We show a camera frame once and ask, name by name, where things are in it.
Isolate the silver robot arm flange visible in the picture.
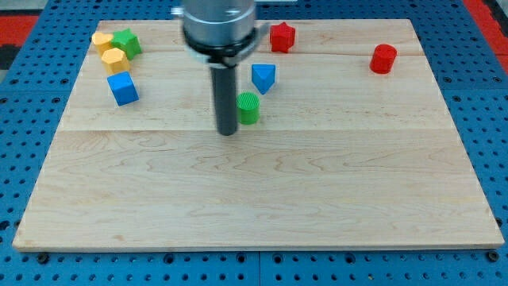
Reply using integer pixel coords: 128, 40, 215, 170
171, 0, 270, 68

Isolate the blue cube block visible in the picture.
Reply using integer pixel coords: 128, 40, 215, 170
107, 71, 139, 106

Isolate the green cylinder block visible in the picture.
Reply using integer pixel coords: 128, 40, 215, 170
237, 92, 260, 125

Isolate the blue triangular prism block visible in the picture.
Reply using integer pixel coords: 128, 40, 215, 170
251, 64, 276, 95

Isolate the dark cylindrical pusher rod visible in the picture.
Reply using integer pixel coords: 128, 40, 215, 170
210, 68, 237, 136

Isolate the light wooden board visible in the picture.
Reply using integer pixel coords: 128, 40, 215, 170
13, 19, 504, 253

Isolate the red star block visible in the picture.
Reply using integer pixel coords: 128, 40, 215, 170
269, 22, 296, 53

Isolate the red cylinder block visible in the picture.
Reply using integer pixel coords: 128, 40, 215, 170
369, 44, 398, 74

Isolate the yellow hexagon block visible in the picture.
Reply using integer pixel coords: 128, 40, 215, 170
101, 48, 130, 75

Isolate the green star block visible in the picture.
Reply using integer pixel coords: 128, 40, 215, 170
111, 28, 142, 60

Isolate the yellow heart block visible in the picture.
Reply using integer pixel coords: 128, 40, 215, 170
91, 32, 114, 56

